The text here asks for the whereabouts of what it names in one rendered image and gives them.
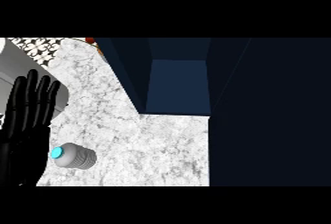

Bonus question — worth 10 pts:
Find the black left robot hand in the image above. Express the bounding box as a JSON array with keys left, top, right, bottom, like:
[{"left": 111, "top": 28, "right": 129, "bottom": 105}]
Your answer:
[{"left": 0, "top": 68, "right": 62, "bottom": 187}]

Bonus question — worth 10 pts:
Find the grey water bottle, cyan cap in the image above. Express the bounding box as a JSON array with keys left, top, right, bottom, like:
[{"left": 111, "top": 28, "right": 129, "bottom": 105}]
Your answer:
[{"left": 49, "top": 142, "right": 99, "bottom": 171}]

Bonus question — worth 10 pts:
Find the dark blue open cabinet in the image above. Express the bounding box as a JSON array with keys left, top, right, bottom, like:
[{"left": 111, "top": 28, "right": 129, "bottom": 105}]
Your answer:
[{"left": 93, "top": 37, "right": 253, "bottom": 116}]

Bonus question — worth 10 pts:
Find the dark blue cabinet door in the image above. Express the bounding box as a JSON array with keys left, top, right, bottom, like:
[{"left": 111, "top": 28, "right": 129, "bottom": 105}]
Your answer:
[{"left": 209, "top": 37, "right": 331, "bottom": 187}]

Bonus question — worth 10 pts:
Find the grey sink basin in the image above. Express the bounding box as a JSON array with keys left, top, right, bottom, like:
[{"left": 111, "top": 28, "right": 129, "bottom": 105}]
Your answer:
[{"left": 0, "top": 43, "right": 71, "bottom": 123}]

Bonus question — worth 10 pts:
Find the red and orange object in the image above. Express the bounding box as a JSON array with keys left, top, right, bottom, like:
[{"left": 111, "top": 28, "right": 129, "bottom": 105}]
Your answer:
[{"left": 84, "top": 37, "right": 105, "bottom": 56}]

